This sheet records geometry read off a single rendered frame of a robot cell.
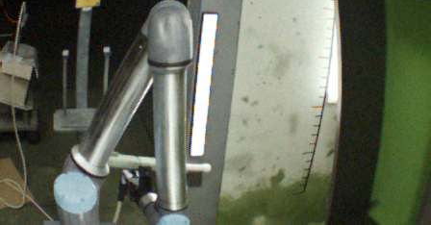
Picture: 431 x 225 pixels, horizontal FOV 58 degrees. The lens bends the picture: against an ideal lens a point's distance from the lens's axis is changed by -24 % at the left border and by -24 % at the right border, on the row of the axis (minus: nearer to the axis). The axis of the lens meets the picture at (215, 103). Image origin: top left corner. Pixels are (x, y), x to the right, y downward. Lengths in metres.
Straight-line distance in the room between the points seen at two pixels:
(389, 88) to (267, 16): 0.64
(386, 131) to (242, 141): 0.72
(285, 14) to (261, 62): 0.25
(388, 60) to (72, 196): 1.29
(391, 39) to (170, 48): 0.97
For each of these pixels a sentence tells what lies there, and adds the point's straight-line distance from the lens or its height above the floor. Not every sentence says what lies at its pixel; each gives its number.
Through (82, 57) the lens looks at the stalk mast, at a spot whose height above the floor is 1.04.
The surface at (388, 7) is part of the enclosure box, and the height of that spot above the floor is 1.49.
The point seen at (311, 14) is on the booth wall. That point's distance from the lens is 2.19.
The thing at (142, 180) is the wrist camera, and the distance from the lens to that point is 1.74.
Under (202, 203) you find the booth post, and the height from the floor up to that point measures 0.36.
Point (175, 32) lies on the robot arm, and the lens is 1.22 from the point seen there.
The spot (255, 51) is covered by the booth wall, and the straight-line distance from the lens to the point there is 2.10.
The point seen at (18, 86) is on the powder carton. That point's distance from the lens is 3.42.
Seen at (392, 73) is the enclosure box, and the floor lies 1.20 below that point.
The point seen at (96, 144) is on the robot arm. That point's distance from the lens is 1.46.
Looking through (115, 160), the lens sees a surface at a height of 0.79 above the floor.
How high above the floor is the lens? 1.68
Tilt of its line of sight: 22 degrees down
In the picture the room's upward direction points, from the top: 6 degrees clockwise
